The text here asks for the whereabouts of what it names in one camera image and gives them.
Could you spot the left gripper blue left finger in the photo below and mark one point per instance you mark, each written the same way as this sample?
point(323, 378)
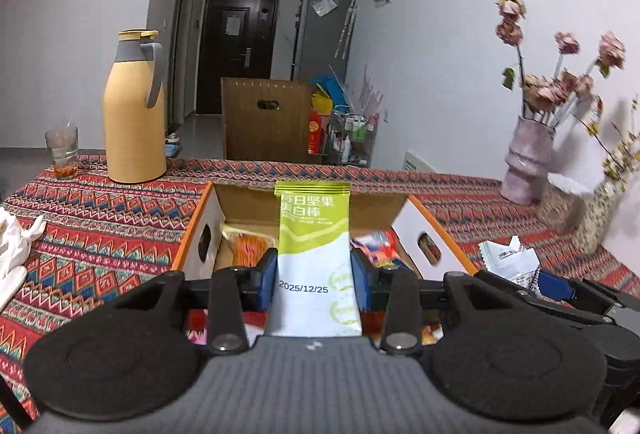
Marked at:
point(232, 292)

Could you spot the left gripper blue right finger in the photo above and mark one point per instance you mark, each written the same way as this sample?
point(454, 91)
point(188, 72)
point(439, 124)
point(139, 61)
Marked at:
point(395, 291)

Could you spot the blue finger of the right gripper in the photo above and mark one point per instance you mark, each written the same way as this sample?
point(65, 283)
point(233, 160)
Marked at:
point(612, 288)
point(553, 295)

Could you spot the white snack packet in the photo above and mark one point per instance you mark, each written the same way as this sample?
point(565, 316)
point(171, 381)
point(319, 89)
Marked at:
point(512, 262)

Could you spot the orange yellow snack bag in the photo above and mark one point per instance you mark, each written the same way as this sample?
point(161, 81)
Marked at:
point(247, 247)

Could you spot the green white nut bar packet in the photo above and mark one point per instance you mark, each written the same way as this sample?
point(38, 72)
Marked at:
point(314, 292)

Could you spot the orange cardboard snack box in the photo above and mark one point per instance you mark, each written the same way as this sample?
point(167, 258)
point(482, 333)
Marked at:
point(423, 244)

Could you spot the woven tissue container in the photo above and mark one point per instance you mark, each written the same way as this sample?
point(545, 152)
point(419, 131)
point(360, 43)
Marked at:
point(562, 203)

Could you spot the speckled small vase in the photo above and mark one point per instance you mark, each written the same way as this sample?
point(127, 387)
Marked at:
point(597, 216)

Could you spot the pink ceramic vase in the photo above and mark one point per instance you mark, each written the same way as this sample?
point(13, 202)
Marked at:
point(528, 159)

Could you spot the patterned red tablecloth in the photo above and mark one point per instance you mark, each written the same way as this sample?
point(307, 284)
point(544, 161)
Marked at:
point(103, 238)

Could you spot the brown cardboard box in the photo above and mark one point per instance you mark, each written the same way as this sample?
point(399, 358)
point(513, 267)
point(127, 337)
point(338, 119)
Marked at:
point(266, 120)

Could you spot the yellow thermos jug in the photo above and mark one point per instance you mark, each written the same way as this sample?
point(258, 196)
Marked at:
point(134, 109)

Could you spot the red gift box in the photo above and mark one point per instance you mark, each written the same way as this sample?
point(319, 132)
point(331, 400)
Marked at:
point(315, 133)

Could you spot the dried pink rose bouquet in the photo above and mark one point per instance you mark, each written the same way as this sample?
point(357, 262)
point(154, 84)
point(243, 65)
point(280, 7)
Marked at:
point(549, 99)

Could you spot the white cotton glove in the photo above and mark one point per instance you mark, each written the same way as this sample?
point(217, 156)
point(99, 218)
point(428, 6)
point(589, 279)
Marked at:
point(16, 244)

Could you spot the glass cup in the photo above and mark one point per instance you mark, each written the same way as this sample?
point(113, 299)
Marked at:
point(62, 144)

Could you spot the dark entrance door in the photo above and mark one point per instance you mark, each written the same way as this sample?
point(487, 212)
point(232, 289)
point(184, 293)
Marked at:
point(237, 41)

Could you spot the grey refrigerator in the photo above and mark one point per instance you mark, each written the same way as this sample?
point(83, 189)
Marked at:
point(321, 46)

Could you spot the wire storage rack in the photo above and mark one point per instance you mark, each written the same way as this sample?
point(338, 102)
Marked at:
point(350, 138)

